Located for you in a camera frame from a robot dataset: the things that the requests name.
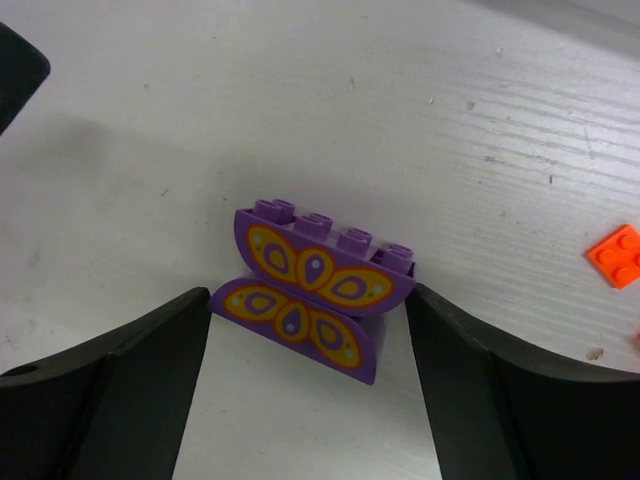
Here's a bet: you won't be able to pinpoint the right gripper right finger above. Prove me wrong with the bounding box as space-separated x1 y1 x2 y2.
405 284 639 479

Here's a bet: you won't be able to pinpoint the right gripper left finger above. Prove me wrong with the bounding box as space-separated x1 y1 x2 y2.
1 287 211 479

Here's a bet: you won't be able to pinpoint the small orange lego pieces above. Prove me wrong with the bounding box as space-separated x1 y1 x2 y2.
583 224 639 290

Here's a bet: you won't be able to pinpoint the purple butterfly lego bricks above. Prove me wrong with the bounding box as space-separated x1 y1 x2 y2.
208 199 416 385

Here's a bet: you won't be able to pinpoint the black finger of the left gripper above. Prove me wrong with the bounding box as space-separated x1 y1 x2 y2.
0 24 51 134

